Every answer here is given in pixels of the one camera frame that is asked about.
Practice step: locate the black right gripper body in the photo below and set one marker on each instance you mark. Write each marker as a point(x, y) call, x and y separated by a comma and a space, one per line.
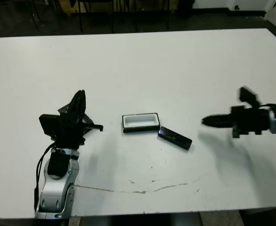
point(250, 120)

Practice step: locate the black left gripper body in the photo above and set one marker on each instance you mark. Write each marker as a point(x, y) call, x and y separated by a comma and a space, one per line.
point(69, 134)

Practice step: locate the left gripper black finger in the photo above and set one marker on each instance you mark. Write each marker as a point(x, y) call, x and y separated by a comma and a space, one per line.
point(75, 106)
point(83, 106)

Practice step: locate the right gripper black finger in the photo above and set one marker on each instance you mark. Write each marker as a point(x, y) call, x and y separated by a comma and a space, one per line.
point(220, 117)
point(218, 123)

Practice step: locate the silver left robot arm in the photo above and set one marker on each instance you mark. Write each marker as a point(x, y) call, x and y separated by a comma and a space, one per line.
point(55, 188)

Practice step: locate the black box with white insert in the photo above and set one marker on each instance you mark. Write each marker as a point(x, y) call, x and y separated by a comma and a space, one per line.
point(140, 121)

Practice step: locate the black trash bin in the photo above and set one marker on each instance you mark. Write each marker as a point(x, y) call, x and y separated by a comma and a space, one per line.
point(186, 9)

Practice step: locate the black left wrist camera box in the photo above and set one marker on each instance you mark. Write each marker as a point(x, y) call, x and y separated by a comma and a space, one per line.
point(48, 126)

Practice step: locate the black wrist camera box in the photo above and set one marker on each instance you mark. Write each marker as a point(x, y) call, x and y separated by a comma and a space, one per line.
point(247, 95)
point(48, 126)

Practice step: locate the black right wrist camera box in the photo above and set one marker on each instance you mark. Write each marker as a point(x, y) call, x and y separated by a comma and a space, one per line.
point(247, 95)

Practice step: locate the black round wall fixture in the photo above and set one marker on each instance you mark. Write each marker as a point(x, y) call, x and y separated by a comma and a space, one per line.
point(236, 7)

